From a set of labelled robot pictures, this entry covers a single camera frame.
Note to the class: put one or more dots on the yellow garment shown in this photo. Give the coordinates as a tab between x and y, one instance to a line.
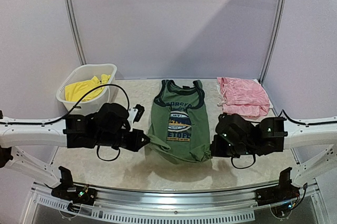
74	91

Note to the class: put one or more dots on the aluminium front rail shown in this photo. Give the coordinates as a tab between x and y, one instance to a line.
112	205

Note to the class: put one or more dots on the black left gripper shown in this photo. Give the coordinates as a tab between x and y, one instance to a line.
135	145

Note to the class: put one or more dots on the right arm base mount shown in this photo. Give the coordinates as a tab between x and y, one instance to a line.
283	197

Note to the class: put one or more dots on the pink folded shorts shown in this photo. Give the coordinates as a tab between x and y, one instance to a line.
244	97

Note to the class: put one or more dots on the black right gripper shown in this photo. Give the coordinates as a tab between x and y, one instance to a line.
217	149

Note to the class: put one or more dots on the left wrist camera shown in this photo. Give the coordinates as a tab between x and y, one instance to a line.
135	113

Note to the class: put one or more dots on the white plastic laundry basket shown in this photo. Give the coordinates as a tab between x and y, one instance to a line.
83	73

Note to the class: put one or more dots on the left aluminium corner post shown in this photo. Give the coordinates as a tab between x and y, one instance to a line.
74	30

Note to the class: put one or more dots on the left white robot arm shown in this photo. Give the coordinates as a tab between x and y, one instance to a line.
70	131

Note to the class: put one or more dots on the green sleeveless shirt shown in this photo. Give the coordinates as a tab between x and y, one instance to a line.
179	130

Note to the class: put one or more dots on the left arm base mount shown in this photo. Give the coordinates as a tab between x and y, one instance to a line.
75	195

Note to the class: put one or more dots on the aluminium corner post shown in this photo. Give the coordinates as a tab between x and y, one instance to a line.
74	30
270	49

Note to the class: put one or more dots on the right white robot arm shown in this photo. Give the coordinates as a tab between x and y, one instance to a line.
276	134

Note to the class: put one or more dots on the right aluminium corner post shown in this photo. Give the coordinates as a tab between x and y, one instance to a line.
270	49

